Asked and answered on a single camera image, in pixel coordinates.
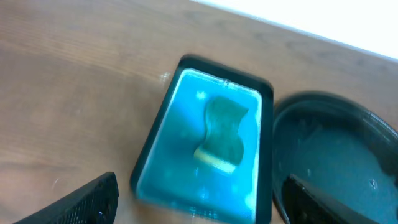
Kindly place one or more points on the round black tray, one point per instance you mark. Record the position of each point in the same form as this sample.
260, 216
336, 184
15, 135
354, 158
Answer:
339, 147

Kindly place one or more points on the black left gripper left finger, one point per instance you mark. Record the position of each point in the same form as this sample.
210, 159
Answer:
94, 203

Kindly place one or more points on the green yellow sponge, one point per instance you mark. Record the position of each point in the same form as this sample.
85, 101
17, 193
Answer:
222, 147

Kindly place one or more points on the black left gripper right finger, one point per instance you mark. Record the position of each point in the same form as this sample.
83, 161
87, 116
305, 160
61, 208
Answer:
304, 203

